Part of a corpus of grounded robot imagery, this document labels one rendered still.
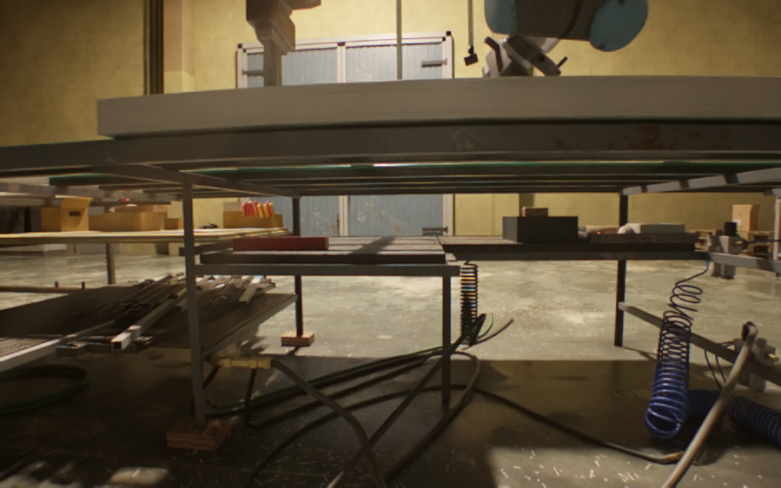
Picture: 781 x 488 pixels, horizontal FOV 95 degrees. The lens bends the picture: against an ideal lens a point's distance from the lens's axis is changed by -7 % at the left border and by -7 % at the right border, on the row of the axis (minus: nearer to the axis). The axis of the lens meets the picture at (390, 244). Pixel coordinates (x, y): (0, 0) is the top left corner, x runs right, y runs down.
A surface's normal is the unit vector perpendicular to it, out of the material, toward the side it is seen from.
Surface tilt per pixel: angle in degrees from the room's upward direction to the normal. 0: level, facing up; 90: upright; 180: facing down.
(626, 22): 136
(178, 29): 90
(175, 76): 90
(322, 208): 90
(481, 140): 90
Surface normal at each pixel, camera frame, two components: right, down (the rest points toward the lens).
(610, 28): 0.16, 0.76
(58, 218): -0.11, 0.07
